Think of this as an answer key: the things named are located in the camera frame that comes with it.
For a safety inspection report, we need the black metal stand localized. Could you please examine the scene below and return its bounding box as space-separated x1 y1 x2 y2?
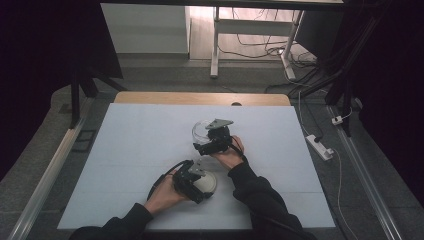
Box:
293 6 391 138

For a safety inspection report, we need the black tripod stand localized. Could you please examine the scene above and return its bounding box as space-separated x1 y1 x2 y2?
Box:
68 64 128 130

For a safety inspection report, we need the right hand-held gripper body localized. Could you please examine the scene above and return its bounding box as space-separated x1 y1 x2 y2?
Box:
204 118 235 152

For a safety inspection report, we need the wooden table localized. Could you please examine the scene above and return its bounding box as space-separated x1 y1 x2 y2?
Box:
113 91 292 107

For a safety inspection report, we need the white desk frame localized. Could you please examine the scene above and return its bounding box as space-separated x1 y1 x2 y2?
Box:
209 6 305 81

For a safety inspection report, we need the grey cabinet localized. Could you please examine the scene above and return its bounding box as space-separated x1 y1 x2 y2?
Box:
100 3 192 55

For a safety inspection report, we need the white foam table sheet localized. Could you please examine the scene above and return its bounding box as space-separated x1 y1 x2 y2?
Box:
56 102 336 232

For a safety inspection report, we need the tangle of floor cables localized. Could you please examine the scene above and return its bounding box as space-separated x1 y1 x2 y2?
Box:
218 8 321 94

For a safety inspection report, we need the white power strip cable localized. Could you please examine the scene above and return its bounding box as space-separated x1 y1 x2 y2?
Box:
328 148 359 240

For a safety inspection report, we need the person's left hand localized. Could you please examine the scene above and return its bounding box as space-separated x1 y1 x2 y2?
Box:
143 173 190 216

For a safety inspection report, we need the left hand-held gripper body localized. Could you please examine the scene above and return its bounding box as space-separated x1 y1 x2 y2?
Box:
172 159 208 198

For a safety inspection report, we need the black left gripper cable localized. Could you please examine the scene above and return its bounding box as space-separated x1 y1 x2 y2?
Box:
146 159 188 202

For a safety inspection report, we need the aluminium rail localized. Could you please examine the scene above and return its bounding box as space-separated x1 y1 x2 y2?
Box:
6 96 96 240
327 103 405 240

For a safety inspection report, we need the clear glass bowl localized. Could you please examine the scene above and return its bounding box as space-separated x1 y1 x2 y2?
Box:
191 119 218 147

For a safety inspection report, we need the round white dish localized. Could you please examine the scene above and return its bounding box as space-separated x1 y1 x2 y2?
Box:
194 170 218 199

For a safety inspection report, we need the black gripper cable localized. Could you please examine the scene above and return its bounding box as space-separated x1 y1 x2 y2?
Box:
231 135 250 164
146 159 188 202

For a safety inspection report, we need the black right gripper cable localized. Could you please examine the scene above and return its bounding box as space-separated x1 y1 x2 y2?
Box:
231 135 250 164

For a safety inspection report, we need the person's right hand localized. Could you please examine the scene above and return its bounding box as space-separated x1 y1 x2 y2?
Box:
210 134 246 172

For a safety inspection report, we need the dark curtain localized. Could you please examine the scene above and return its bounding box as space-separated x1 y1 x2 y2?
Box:
0 0 124 181
343 0 424 208

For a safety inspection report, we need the white power strip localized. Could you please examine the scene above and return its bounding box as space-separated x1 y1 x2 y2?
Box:
305 133 335 162

